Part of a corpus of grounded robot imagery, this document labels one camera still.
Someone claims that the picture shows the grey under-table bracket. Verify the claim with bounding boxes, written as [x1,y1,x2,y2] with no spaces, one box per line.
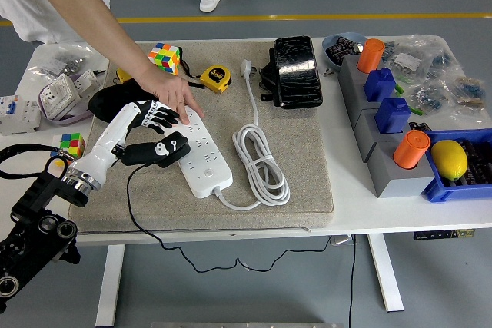
[330,234,358,247]

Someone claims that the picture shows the black plug adapter with cord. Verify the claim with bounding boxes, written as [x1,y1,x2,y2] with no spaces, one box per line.
[125,131,332,274]

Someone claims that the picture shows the white table leg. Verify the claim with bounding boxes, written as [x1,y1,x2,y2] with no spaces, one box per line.
[95,244,126,327]
[367,234,405,313]

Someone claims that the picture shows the yellow lemon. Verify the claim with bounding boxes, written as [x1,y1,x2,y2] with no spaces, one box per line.
[430,139,469,181]

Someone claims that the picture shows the person's right hand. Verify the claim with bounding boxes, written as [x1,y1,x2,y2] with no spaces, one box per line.
[134,65,206,125]

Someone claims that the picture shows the large white wall socket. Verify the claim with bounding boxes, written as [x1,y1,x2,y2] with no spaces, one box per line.
[38,73,82,119]

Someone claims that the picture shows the white circuit breaker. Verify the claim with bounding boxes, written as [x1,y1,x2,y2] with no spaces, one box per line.
[0,94,42,137]

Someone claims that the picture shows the white power strip with cord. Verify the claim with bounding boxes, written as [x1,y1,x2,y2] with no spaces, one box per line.
[175,58,292,210]

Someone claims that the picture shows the bright rubik's cube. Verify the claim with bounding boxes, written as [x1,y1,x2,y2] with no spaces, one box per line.
[148,42,181,76]

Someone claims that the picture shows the clear bag of metal screws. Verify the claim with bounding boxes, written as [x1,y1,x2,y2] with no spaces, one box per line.
[32,43,99,78]

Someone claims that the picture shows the grey-brown fabric mat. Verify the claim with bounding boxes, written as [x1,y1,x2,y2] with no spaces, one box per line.
[68,40,335,234]

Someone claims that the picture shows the clear bag with white part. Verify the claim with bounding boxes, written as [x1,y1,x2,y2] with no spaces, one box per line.
[384,35,458,79]

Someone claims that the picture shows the small white wall socket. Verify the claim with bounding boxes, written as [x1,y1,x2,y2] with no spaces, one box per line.
[71,69,104,95]

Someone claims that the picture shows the blue bottle-shaped peg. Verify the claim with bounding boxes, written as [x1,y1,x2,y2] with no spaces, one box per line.
[374,97,411,135]
[364,68,397,103]

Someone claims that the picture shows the grey socket block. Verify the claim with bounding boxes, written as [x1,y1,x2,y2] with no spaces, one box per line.
[360,118,414,164]
[367,138,438,199]
[337,54,385,114]
[351,91,401,141]

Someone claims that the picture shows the orange cylinder peg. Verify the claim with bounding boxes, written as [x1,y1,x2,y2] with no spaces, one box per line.
[357,38,386,74]
[392,130,431,171]

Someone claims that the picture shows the yellow tape measure with strap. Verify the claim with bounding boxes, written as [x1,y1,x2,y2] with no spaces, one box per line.
[178,48,234,94]

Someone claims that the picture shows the person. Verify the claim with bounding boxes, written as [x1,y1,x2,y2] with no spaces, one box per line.
[0,0,112,45]

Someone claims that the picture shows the black cracked glossy case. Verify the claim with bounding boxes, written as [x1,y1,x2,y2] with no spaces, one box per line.
[272,35,324,110]

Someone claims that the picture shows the blue plastic bin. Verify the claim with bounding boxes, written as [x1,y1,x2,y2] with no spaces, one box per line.
[421,128,492,204]

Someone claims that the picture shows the blue bowl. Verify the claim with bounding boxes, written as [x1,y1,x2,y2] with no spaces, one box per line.
[321,32,368,72]

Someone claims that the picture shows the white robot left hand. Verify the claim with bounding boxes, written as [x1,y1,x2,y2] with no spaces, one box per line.
[68,99,191,187]

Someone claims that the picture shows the clear bag of brown parts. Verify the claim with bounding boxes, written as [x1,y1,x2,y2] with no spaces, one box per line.
[449,70,492,121]

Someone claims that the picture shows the purple ribbon cable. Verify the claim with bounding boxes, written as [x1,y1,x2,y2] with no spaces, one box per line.
[41,107,95,126]

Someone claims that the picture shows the black cloth pouch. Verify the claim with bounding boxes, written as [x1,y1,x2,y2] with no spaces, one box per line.
[88,80,158,124]

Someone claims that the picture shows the black table control panel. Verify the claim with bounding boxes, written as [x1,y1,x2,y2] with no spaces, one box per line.
[413,229,477,240]

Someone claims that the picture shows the white-edged rubik's cube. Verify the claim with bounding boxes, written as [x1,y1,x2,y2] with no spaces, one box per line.
[57,132,86,160]

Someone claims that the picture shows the clear bag of blue resistors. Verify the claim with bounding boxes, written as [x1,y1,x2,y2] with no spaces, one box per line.
[407,74,458,114]

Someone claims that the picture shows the black hanging power cable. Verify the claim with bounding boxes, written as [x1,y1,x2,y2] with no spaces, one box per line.
[347,236,357,328]

